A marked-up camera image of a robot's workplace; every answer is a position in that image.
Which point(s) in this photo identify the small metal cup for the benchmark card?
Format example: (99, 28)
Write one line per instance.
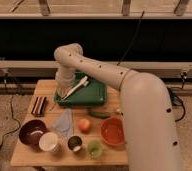
(74, 143)

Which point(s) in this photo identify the green cup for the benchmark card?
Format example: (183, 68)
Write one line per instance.
(94, 149)

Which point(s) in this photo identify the orange bowl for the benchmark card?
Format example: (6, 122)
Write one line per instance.
(111, 131)

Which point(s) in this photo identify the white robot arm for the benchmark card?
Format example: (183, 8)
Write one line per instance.
(149, 126)

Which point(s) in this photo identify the green cucumber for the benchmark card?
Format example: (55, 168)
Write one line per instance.
(101, 115)

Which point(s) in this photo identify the green plastic tray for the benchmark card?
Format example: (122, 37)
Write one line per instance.
(93, 94)

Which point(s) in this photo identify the white cup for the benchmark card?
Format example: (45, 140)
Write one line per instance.
(49, 142)

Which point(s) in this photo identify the purple bowl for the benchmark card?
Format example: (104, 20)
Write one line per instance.
(31, 132)

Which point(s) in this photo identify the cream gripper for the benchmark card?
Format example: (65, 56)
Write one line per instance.
(61, 92)

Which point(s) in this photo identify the brown striped block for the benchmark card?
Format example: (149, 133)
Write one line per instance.
(39, 105)

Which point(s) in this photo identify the peach fruit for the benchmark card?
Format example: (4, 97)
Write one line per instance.
(84, 125)

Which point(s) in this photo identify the blue cloth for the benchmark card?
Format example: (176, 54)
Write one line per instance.
(64, 124)

